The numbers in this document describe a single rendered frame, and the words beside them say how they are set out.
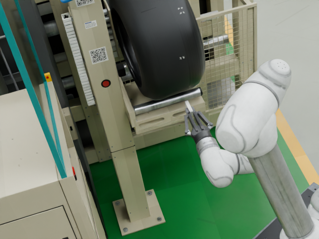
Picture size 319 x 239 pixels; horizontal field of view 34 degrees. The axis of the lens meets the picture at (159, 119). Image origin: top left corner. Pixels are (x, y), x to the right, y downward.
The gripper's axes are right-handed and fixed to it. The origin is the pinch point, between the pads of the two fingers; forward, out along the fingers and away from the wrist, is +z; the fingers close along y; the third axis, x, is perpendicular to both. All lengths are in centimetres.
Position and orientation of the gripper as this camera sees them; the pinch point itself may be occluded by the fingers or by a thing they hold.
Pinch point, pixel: (189, 108)
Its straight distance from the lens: 227.0
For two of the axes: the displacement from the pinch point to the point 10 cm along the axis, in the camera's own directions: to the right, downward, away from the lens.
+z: -3.0, -7.2, 6.3
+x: 0.9, 6.3, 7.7
